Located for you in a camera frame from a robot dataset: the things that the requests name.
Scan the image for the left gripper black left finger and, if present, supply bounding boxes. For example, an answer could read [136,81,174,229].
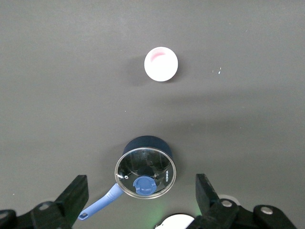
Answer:
[0,175,89,229]

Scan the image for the pink plastic cup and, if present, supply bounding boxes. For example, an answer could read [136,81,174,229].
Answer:
[144,46,179,82]

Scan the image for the glass lid with blue knob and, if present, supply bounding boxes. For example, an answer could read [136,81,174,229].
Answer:
[114,147,177,200]

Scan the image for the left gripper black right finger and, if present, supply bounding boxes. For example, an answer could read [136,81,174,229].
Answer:
[190,173,298,229]

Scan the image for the dark grey table mat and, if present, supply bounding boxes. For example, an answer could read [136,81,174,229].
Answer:
[0,0,305,229]

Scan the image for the dark blue saucepan, blue handle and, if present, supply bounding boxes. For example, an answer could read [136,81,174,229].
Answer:
[78,135,174,221]

